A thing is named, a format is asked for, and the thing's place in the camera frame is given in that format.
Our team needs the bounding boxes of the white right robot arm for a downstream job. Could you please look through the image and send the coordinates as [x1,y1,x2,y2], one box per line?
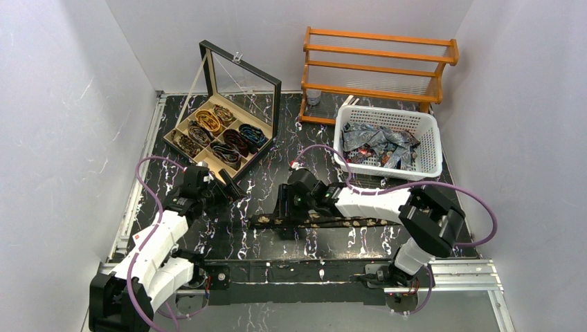
[269,169,465,279]

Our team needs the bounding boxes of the white plastic basket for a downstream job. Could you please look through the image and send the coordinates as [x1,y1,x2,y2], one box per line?
[333,105,443,181]

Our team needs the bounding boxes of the olive patterned rolled tie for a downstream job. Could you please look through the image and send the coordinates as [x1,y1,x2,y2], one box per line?
[171,129,201,158]

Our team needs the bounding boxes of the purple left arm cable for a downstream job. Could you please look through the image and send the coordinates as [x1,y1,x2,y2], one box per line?
[126,156,207,332]

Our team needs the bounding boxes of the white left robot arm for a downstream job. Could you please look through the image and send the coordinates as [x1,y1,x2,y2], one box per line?
[89,162,244,331]

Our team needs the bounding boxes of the grey ties in basket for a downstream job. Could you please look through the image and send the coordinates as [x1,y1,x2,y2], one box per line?
[341,122,420,171]

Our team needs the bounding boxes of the orange wooden shoe rack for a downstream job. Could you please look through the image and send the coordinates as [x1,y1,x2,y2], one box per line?
[301,27,460,113]

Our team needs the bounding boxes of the black tie storage box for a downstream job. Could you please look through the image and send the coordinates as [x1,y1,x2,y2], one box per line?
[163,40,282,181]

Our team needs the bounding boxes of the brown patterned rolled tie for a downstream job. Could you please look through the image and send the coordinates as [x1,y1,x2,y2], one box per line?
[188,120,215,147]

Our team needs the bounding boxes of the gold rolled tie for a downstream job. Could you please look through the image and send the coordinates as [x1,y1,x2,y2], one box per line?
[195,109,224,136]

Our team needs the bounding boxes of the black gold floral tie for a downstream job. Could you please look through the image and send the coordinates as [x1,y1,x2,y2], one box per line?
[247,213,401,229]

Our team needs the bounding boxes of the grey striped rolled tie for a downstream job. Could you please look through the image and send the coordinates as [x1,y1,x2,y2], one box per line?
[210,141,241,170]

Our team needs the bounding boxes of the small clear plastic cup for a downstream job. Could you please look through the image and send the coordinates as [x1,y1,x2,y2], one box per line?
[305,89,322,106]

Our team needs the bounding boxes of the brown rolled tie back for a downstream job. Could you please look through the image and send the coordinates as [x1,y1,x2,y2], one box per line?
[213,104,236,127]

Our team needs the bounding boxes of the blue black rolled tie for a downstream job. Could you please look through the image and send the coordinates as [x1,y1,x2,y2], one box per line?
[239,124,268,153]

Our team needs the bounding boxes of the dark red rolled tie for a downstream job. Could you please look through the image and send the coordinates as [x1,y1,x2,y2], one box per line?
[222,129,250,157]

